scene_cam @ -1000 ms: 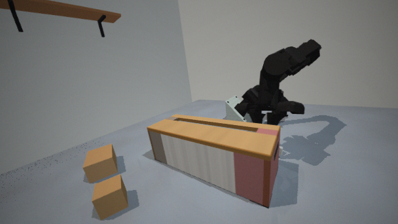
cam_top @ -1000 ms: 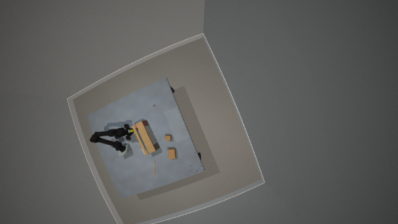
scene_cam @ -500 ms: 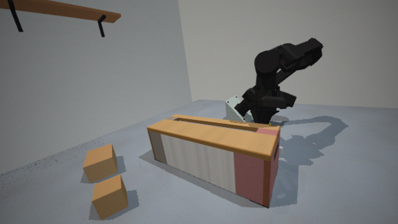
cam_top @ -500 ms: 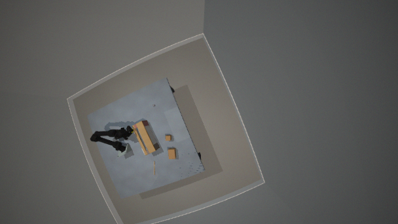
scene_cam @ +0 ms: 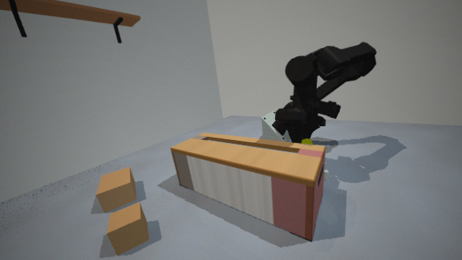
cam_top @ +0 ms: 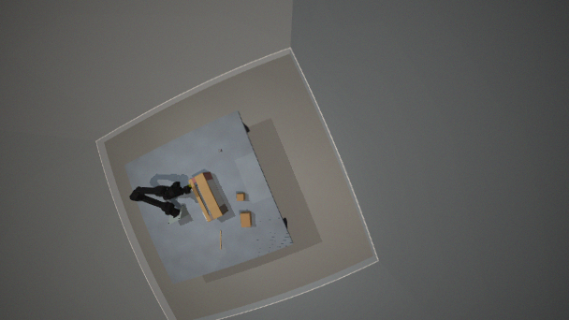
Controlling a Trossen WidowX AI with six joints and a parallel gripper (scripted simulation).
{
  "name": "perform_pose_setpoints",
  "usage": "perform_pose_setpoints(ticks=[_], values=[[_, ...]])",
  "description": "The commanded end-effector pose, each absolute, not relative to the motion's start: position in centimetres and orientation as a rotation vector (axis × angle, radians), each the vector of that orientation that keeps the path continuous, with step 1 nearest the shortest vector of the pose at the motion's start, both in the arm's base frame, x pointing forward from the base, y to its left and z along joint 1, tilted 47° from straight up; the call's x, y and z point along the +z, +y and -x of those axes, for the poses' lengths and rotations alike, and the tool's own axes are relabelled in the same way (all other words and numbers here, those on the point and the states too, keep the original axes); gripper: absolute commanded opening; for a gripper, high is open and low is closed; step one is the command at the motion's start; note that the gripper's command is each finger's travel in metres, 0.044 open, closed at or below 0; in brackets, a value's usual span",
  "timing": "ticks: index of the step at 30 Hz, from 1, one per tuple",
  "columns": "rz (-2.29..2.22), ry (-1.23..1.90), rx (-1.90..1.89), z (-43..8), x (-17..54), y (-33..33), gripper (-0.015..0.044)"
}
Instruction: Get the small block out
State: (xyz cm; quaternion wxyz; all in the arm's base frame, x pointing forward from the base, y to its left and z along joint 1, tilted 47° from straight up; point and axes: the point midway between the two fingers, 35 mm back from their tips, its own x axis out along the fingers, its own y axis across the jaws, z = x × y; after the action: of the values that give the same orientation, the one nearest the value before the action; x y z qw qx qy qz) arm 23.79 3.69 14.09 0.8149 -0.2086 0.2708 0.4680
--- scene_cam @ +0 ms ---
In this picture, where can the tan cube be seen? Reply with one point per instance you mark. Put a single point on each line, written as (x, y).
(116, 189)

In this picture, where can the brown cardboard box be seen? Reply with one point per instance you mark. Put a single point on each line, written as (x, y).
(127, 228)

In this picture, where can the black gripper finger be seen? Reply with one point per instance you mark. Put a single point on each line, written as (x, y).
(308, 131)
(296, 130)

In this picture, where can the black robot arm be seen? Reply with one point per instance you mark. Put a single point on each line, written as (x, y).
(335, 66)

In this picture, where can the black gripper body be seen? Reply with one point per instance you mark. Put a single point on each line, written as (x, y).
(298, 114)

